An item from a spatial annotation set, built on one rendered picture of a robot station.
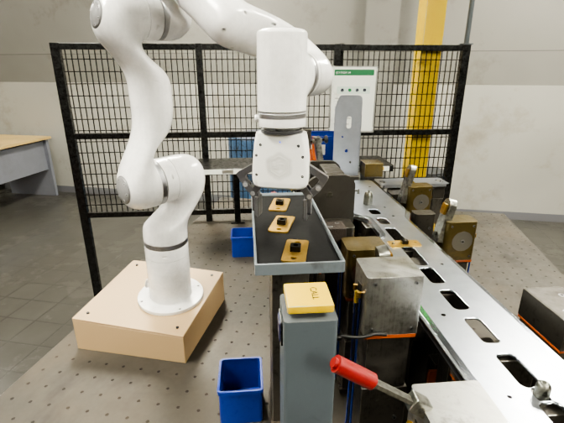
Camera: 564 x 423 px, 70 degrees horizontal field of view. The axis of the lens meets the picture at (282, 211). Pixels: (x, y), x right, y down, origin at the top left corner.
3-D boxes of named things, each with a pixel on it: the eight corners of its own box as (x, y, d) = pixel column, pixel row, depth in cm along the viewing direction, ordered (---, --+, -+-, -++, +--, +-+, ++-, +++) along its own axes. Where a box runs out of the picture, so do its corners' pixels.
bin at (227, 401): (263, 422, 89) (263, 390, 86) (218, 425, 89) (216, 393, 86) (262, 385, 100) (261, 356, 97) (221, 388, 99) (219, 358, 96)
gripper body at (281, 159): (248, 125, 68) (249, 189, 72) (308, 127, 66) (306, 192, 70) (258, 120, 75) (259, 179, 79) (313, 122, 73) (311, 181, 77)
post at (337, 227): (338, 371, 105) (347, 227, 91) (319, 372, 104) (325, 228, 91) (334, 357, 109) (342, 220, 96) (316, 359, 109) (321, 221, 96)
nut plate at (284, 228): (287, 233, 73) (287, 227, 72) (267, 232, 73) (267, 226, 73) (295, 217, 81) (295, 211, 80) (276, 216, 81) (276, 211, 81)
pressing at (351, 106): (357, 175, 176) (362, 95, 165) (331, 176, 175) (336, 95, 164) (357, 175, 177) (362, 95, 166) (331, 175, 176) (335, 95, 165)
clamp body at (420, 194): (430, 274, 155) (441, 186, 144) (399, 274, 154) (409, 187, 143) (423, 265, 161) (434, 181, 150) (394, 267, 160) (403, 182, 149)
